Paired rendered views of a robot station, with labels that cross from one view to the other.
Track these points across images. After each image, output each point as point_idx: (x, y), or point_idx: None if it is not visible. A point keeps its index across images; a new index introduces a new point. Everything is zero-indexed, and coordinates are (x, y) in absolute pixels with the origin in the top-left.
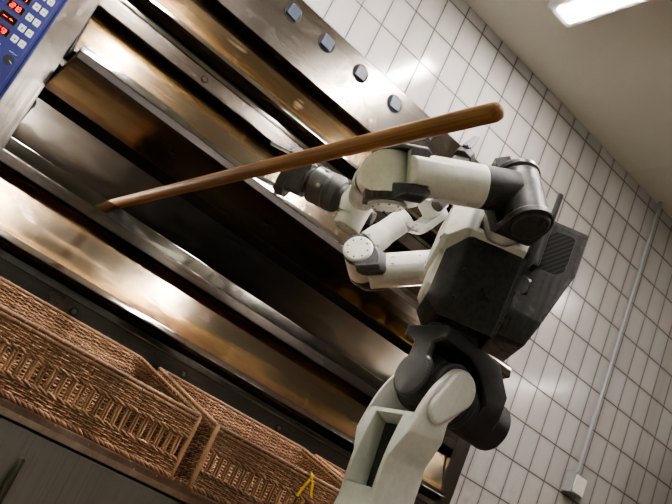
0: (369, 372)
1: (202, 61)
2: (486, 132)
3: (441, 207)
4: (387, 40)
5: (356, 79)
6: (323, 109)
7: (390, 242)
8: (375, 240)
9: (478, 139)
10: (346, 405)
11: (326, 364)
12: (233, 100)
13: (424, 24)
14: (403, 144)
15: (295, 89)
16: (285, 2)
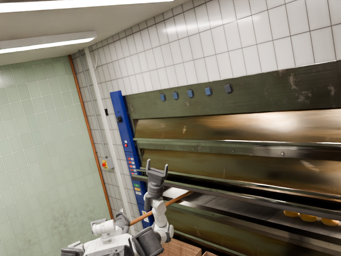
0: (279, 229)
1: (159, 141)
2: (257, 49)
3: (145, 210)
4: (189, 66)
5: (191, 98)
6: (193, 120)
7: (159, 222)
8: (156, 223)
9: (147, 162)
10: (280, 248)
11: (258, 232)
12: (171, 147)
13: (194, 36)
14: None
15: (182, 123)
16: (159, 96)
